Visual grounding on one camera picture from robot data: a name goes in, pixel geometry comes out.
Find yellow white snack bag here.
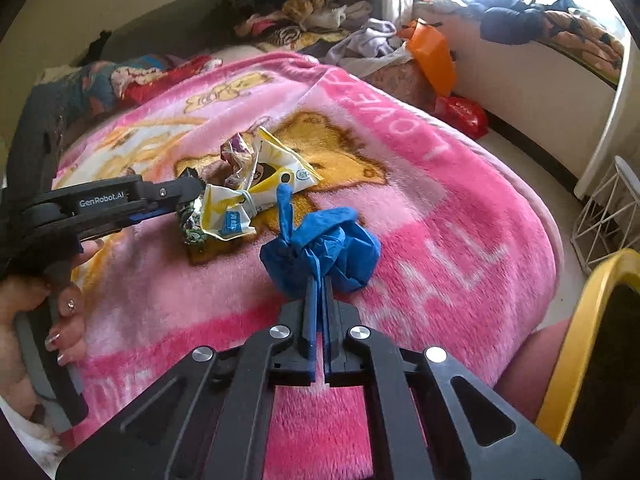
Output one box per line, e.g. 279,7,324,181
247,126,327,196

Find red plastic bag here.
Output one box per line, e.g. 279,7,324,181
435,96,490,140

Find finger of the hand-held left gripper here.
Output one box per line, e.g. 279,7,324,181
142,169,207,202
82,200,197,241

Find brown patterned bedding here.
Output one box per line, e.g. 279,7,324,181
365,57,436,111

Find dark green foil wrapper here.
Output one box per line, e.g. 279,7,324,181
175,197,207,247

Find red patterned cloth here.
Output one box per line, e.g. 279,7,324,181
107,54,223,106

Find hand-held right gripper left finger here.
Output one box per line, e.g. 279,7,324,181
55,275,323,480

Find yellow rimmed chair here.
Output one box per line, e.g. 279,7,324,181
535,249,640,446

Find blue plastic bag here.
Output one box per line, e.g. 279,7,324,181
259,183,382,297

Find yellow white blue-label wrapper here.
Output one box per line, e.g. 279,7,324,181
199,183,260,241

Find white wire rack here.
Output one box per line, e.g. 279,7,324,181
571,156,640,276

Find dark grey patterned cloth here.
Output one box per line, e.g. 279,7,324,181
7,62,121,196

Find black cloth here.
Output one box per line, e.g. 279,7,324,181
80,30,113,66

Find crumpled silver wrapper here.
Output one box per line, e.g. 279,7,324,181
220,133,260,188

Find dark blue clothes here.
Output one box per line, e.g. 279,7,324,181
462,0,581,43

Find lavender garment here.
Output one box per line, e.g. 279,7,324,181
325,18,408,63

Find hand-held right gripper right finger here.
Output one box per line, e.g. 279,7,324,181
322,277,581,480

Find orange bag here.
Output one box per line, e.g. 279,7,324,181
405,20,458,97

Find pile of mixed clothes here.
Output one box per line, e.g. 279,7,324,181
230,0,381,46

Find person's left hand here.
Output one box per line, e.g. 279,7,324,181
0,237,107,423

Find pink printed fleece blanket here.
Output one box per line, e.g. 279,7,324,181
52,50,558,480

